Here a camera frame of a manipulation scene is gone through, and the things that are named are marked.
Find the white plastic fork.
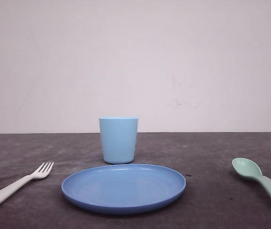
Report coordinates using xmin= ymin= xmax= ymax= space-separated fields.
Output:
xmin=0 ymin=162 xmax=54 ymax=204

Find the mint green plastic spoon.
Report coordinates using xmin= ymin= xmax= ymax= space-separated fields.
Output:
xmin=231 ymin=157 xmax=271 ymax=198

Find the blue plastic plate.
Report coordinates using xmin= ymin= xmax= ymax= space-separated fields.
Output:
xmin=61 ymin=164 xmax=187 ymax=215

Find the light blue plastic cup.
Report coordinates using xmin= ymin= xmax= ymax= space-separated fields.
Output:
xmin=99 ymin=117 xmax=138 ymax=164

